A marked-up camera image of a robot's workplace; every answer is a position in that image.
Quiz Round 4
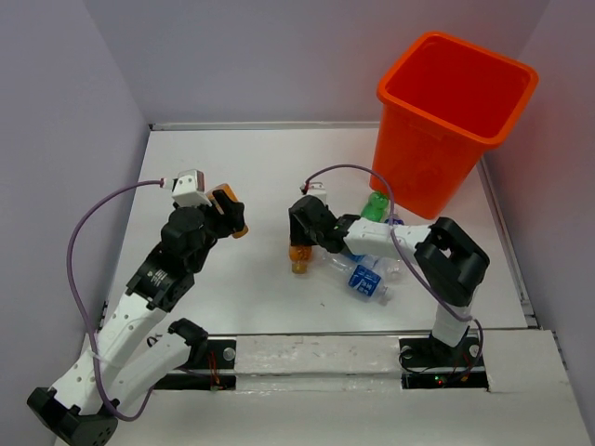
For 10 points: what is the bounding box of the orange juice bottle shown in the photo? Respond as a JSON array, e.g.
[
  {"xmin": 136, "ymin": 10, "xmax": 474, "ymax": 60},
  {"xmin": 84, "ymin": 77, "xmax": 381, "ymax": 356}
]
[
  {"xmin": 206, "ymin": 182, "xmax": 250, "ymax": 241},
  {"xmin": 288, "ymin": 245, "xmax": 312, "ymax": 274}
]

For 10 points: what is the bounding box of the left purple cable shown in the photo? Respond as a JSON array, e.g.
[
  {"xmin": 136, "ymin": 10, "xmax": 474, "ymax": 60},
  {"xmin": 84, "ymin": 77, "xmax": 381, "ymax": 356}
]
[{"xmin": 67, "ymin": 179, "xmax": 171, "ymax": 423}]

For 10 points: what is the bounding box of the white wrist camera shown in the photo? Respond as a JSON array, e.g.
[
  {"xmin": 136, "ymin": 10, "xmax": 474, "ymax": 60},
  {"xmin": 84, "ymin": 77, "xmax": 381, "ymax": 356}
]
[
  {"xmin": 172, "ymin": 169, "xmax": 211, "ymax": 207},
  {"xmin": 300, "ymin": 181, "xmax": 327, "ymax": 205}
]

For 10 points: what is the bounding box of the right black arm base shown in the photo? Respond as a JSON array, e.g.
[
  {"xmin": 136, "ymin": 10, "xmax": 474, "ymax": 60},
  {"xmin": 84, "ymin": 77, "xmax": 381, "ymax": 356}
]
[{"xmin": 398, "ymin": 336, "xmax": 489, "ymax": 390}]

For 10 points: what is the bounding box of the upper blue label water bottle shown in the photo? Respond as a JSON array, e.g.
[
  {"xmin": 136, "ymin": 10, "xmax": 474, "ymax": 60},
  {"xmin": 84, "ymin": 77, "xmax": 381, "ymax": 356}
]
[{"xmin": 346, "ymin": 254, "xmax": 366, "ymax": 263}]

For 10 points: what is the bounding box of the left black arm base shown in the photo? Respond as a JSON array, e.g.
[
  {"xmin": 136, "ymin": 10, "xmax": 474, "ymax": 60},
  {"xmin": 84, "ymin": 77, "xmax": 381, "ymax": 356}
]
[{"xmin": 155, "ymin": 336, "xmax": 237, "ymax": 391}]

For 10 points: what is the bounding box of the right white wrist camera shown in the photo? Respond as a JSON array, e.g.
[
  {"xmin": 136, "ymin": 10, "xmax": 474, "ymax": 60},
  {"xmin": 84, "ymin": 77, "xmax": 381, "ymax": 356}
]
[{"xmin": 300, "ymin": 181, "xmax": 327, "ymax": 205}]

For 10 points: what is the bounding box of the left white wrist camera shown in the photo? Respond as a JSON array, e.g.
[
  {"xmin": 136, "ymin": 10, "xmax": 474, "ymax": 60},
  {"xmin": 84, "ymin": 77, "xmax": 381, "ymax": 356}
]
[{"xmin": 172, "ymin": 169, "xmax": 211, "ymax": 207}]

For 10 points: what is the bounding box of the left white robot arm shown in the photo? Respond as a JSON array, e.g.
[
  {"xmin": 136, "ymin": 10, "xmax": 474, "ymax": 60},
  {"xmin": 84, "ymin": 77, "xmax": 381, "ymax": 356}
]
[{"xmin": 27, "ymin": 184, "xmax": 247, "ymax": 445}]

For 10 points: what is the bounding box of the green plastic bottle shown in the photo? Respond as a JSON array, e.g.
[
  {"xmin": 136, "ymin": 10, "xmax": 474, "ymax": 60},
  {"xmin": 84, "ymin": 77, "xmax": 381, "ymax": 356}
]
[{"xmin": 361, "ymin": 191, "xmax": 390, "ymax": 222}]

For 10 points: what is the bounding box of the orange plastic bin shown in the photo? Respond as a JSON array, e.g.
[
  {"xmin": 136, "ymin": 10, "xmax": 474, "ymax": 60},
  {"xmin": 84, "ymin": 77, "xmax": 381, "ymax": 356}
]
[{"xmin": 370, "ymin": 32, "xmax": 539, "ymax": 219}]

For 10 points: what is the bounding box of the white foam block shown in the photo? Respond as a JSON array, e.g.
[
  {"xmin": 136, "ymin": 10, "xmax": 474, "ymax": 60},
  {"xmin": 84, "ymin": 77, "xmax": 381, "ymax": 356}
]
[{"xmin": 234, "ymin": 335, "xmax": 400, "ymax": 375}]

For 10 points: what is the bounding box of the lower blue label water bottle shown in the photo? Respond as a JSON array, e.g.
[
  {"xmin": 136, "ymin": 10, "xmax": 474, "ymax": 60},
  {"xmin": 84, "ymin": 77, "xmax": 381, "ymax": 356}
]
[{"xmin": 323, "ymin": 253, "xmax": 393, "ymax": 306}]

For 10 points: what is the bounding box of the right blue label water bottle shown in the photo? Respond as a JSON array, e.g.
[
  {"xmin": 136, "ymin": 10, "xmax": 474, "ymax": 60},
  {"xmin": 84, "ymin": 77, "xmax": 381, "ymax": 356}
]
[{"xmin": 370, "ymin": 255, "xmax": 407, "ymax": 283}]

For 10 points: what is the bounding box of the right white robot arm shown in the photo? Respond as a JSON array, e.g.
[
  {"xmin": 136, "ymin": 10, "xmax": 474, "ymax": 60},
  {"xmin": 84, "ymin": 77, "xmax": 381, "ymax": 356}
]
[{"xmin": 288, "ymin": 195, "xmax": 490, "ymax": 364}]

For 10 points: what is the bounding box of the blue label water bottle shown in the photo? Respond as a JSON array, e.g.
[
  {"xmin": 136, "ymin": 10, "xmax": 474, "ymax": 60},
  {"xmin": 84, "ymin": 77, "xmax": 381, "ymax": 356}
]
[
  {"xmin": 323, "ymin": 253, "xmax": 393, "ymax": 306},
  {"xmin": 346, "ymin": 254, "xmax": 366, "ymax": 263},
  {"xmin": 370, "ymin": 255, "xmax": 407, "ymax": 283}
]

